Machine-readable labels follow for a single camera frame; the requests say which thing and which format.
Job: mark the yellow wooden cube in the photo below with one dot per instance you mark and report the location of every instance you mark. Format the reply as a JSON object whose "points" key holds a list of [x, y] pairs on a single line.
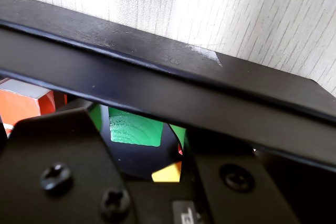
{"points": [[168, 174]]}

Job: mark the black cardboard box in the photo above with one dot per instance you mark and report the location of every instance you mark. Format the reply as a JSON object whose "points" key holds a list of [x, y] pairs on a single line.
{"points": [[157, 82]]}

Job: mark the orange white printed packet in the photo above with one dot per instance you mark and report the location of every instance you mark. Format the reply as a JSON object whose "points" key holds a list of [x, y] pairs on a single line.
{"points": [[21, 103]]}

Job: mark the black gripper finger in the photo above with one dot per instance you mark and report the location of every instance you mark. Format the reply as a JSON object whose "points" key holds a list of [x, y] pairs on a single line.
{"points": [[52, 142], [236, 169]]}

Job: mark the green wooden cube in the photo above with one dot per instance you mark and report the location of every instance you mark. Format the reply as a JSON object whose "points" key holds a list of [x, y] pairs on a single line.
{"points": [[134, 129]]}

